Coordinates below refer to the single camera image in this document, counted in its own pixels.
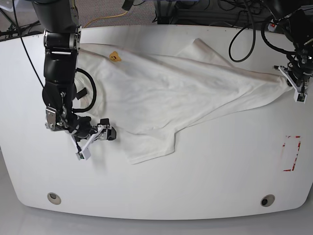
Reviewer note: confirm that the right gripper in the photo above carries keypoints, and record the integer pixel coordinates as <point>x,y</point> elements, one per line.
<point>82,132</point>

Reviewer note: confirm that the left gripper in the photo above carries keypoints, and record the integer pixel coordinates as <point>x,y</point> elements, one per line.
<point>298,72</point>

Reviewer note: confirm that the white printed T-shirt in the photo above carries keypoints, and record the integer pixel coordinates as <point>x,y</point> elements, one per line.
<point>150,97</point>

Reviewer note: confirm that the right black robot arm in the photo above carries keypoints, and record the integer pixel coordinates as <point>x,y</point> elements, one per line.
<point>62,43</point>

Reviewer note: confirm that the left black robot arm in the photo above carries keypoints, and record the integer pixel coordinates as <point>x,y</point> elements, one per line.
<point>298,29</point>

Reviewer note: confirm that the white power strip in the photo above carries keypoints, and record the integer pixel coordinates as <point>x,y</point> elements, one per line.
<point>272,27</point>

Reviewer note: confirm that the red tape rectangle marking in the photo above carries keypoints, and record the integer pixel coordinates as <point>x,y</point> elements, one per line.
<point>289,153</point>

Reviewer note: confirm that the left table grommet hole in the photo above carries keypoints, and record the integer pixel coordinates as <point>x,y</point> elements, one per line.
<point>54,198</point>

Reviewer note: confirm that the table grommet hole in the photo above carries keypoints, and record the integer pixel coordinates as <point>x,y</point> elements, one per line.
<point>267,200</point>
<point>54,198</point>

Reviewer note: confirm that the black tripod stand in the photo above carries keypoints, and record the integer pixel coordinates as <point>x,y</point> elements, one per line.
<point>13,32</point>

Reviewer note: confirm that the right table grommet hole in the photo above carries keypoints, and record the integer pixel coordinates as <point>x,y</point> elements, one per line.
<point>267,200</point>

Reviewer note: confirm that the clear plastic storage box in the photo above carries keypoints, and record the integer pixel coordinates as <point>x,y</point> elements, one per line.
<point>8,5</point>

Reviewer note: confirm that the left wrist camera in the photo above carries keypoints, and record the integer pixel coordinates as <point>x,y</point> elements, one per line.
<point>300,97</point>

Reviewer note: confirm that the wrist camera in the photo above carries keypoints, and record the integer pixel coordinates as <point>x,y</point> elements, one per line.
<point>83,155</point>
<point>300,97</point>

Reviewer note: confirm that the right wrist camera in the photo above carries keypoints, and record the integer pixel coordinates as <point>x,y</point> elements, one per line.
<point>83,155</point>

